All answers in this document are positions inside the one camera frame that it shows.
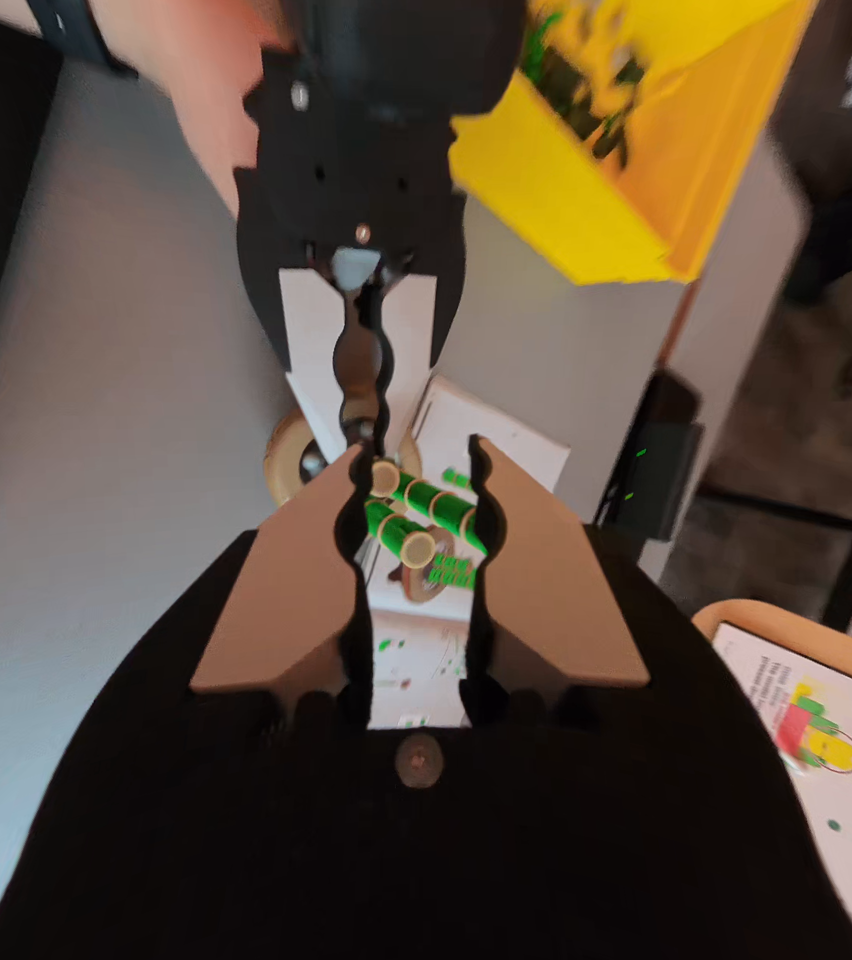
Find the yellow bin with green pieces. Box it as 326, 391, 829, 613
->
447, 0, 821, 288

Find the green bamboo brick model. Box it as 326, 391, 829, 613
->
262, 397, 491, 573

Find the black box with green lights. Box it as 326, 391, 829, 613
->
594, 371, 706, 543

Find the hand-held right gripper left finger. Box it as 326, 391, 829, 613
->
189, 442, 375, 714

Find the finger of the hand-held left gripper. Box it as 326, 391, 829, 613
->
375, 273, 440, 453
279, 268, 365, 464

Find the black wristband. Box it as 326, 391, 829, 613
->
24, 0, 141, 78

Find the open instruction booklet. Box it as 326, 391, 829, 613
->
366, 375, 571, 729

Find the person's left hand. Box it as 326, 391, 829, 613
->
88, 0, 300, 220

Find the grey desk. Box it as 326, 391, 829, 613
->
0, 56, 810, 960

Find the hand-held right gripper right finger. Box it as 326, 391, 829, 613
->
459, 433, 652, 714

